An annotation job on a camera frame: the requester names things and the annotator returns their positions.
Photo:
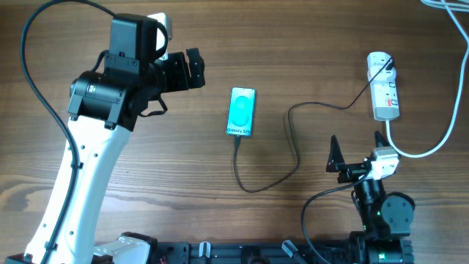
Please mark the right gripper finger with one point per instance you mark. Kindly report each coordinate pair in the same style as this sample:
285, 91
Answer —
380, 140
336, 161

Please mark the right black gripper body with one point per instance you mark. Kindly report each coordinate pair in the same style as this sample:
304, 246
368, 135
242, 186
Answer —
352, 172

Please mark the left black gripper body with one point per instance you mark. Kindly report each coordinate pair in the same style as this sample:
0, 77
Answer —
175, 76

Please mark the turquoise screen smartphone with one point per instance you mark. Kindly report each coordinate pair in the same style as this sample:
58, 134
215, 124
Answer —
241, 111

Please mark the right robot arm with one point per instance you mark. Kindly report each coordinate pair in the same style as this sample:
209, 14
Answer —
386, 217

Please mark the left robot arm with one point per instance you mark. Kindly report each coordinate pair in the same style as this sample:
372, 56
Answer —
104, 107

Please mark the white power strip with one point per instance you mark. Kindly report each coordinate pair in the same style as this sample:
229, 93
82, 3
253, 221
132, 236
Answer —
381, 75

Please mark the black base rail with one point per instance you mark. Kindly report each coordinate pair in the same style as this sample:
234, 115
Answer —
339, 252

